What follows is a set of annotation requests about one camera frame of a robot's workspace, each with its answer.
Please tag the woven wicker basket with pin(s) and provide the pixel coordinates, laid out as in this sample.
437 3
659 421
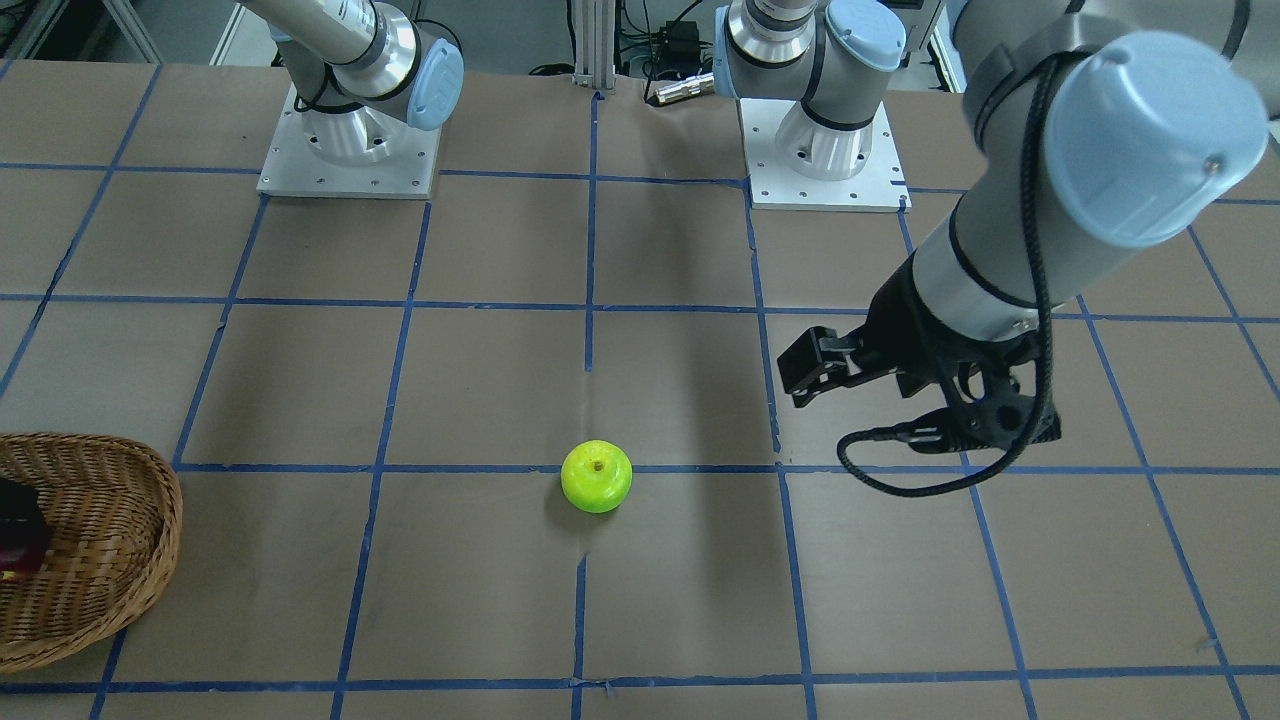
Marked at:
115 510

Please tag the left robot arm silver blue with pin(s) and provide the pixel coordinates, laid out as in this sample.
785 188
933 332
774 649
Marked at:
1120 120

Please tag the green apple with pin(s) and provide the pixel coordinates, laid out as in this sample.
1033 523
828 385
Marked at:
596 476

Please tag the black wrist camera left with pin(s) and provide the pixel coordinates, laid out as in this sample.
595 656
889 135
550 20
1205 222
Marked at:
967 422

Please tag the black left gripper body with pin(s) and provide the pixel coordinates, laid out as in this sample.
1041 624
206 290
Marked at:
908 335

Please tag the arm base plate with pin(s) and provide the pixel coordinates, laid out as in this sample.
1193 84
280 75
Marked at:
362 154
796 165

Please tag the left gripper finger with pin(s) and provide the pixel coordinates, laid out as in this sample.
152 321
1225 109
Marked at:
809 382
817 345

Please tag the dark red apple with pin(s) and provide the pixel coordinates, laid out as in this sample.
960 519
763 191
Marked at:
25 535

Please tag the aluminium frame post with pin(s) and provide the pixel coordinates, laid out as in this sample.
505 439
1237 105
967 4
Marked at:
594 42

